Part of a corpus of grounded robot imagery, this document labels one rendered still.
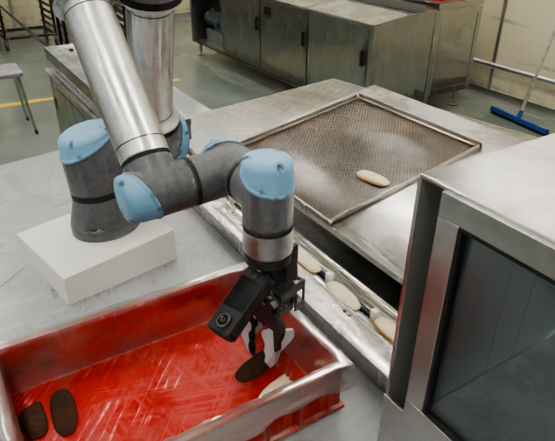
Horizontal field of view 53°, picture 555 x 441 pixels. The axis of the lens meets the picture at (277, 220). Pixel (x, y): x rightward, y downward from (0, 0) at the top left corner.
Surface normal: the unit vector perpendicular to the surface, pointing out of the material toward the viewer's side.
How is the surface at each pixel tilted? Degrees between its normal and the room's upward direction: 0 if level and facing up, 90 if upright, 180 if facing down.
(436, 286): 90
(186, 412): 0
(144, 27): 110
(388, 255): 10
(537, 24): 90
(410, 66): 90
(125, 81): 48
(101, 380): 0
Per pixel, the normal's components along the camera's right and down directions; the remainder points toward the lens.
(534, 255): -0.85, 0.26
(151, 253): 0.67, 0.37
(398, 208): -0.14, -0.81
